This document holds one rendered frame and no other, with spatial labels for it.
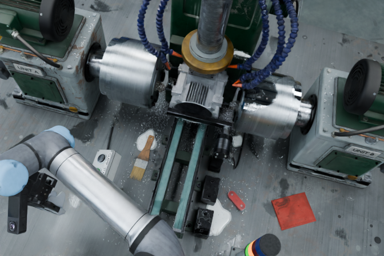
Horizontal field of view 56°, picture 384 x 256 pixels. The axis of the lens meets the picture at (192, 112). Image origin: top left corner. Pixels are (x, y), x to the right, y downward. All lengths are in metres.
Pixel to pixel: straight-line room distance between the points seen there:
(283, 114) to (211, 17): 0.45
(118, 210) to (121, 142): 0.76
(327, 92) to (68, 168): 0.92
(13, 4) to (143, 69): 0.46
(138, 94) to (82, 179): 0.55
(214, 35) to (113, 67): 0.40
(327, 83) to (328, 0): 2.13
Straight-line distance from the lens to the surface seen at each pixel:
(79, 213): 1.50
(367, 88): 1.21
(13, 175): 0.85
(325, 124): 1.32
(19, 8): 1.29
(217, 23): 1.10
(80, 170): 0.87
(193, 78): 1.32
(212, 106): 1.31
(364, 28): 3.41
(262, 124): 1.32
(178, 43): 1.38
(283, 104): 1.30
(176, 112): 1.36
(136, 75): 1.31
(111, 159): 1.24
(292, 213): 1.55
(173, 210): 1.42
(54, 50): 1.37
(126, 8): 1.97
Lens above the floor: 2.23
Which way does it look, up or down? 62 degrees down
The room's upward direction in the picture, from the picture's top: 10 degrees clockwise
